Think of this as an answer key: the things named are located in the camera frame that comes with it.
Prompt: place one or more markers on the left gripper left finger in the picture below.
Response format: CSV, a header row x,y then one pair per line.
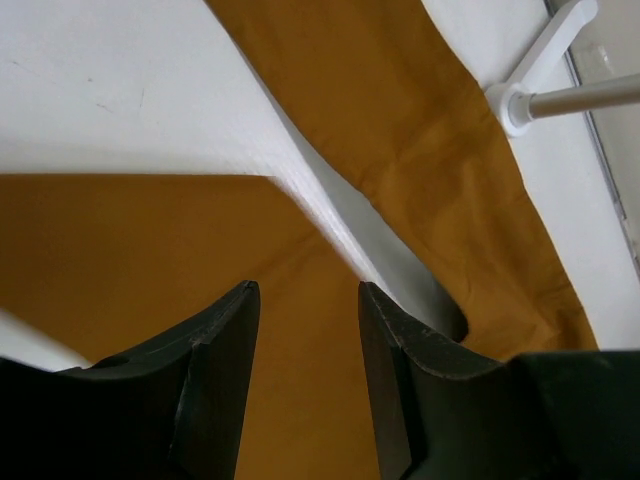
x,y
171,407

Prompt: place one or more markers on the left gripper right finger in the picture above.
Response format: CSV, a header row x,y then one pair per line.
x,y
442,411

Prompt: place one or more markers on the brown trousers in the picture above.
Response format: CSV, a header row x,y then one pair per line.
x,y
103,262

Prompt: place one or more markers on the aluminium rail on right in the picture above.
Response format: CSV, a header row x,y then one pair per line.
x,y
605,49

